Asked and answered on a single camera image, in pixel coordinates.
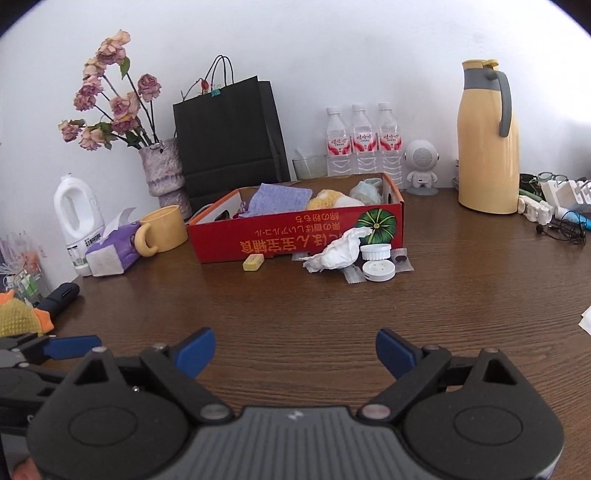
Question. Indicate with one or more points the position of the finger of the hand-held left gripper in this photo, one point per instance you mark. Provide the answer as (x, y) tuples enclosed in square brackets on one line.
[(74, 347)]

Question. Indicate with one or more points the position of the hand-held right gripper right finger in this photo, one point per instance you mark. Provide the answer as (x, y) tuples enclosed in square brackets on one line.
[(395, 353)]

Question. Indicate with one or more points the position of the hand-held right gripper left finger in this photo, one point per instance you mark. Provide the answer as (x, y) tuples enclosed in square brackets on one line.
[(196, 350)]

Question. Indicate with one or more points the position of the red cardboard box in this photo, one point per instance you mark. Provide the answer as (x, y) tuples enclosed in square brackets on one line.
[(286, 237)]

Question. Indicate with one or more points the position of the clear plastic bag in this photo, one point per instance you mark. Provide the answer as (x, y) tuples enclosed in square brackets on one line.
[(367, 189)]

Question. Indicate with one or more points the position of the orange and white plush toy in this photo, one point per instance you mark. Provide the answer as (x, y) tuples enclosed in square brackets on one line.
[(325, 198)]

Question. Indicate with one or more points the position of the grey metal container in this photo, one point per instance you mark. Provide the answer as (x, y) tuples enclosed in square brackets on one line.
[(457, 175)]

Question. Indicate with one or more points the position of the yellow orange knitted toy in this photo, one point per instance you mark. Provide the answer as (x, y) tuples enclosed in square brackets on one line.
[(18, 314)]

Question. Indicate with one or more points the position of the white round slotted cap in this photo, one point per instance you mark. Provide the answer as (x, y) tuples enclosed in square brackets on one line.
[(378, 271)]

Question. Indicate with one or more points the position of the clear plastic organizer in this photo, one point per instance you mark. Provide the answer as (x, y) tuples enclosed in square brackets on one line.
[(25, 277)]

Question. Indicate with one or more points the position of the clear empty wrapper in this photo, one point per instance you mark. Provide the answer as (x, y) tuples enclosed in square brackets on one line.
[(353, 276)]

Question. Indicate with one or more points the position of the clear dark candy wrapper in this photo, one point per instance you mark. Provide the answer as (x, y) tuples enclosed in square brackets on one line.
[(401, 261)]

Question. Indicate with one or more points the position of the white ribbed jar lid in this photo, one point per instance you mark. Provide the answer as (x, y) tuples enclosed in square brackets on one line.
[(376, 253)]

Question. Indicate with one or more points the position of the yellow rectangular block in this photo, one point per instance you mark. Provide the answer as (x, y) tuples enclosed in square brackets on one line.
[(253, 263)]

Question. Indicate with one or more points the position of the purple tissue box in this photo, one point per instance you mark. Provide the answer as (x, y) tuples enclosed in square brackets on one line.
[(113, 249)]

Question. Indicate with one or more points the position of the crumpled white tissue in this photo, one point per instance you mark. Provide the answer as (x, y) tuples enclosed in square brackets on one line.
[(339, 254)]

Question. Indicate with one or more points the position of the yellow mug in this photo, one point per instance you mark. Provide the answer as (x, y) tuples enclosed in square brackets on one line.
[(164, 228)]

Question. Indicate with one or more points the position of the white detergent bottle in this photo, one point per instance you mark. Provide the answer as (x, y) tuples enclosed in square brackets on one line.
[(76, 217)]

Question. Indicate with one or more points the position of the textured grey vase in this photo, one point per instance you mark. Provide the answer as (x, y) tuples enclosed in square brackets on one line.
[(161, 170)]

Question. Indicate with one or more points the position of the white paper sheet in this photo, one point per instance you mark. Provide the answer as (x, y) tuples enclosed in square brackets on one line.
[(586, 321)]

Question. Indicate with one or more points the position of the white robot speaker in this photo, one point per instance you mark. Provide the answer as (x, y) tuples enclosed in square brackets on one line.
[(421, 157)]

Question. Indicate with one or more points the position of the white power strip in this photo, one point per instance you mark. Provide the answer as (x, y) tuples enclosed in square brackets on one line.
[(535, 210)]

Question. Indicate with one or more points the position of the clear drinking glass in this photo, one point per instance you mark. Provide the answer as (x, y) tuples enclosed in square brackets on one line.
[(309, 168)]

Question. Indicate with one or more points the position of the black paper bag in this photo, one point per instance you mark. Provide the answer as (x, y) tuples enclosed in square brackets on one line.
[(226, 138)]

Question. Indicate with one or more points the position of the yellow thermos jug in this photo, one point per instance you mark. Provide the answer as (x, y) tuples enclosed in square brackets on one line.
[(485, 152)]

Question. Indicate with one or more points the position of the white charger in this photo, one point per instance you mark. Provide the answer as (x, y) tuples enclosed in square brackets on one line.
[(558, 191), (584, 191)]

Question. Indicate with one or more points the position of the black eyeglasses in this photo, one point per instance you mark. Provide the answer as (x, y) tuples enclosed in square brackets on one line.
[(549, 177)]

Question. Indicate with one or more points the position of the dried pink roses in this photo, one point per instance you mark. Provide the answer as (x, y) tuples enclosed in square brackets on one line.
[(122, 108)]

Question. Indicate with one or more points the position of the red rosebud twig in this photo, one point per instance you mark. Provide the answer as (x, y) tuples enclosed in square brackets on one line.
[(203, 86)]

